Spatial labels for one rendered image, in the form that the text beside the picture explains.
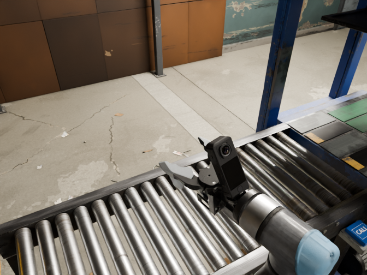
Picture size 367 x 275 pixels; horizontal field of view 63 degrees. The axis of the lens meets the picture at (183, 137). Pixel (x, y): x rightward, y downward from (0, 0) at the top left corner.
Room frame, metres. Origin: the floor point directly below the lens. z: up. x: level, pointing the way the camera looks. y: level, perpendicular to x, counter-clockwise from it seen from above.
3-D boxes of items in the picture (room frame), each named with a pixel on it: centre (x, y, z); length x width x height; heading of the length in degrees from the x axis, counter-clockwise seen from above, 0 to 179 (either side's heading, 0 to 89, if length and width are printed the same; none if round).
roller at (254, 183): (0.85, -0.30, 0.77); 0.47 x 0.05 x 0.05; 29
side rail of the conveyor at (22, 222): (0.94, 0.06, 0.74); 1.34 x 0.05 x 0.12; 119
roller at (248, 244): (0.76, -0.12, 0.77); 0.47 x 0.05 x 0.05; 29
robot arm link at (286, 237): (0.29, -0.19, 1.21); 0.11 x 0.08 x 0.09; 39
